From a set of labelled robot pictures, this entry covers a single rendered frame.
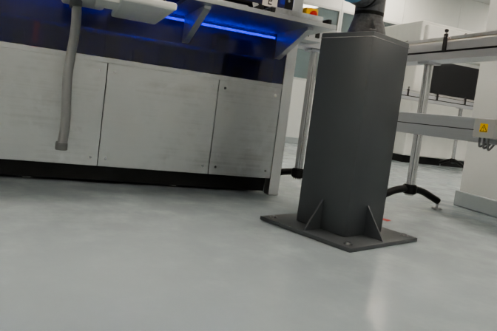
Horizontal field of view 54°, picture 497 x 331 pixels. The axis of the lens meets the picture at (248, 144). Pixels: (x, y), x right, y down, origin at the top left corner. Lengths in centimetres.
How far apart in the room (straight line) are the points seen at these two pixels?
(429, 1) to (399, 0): 63
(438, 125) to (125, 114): 162
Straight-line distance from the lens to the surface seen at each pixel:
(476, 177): 337
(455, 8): 977
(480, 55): 262
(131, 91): 239
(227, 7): 211
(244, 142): 255
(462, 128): 265
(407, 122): 295
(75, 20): 214
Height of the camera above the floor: 45
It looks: 4 degrees down
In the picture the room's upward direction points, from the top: 7 degrees clockwise
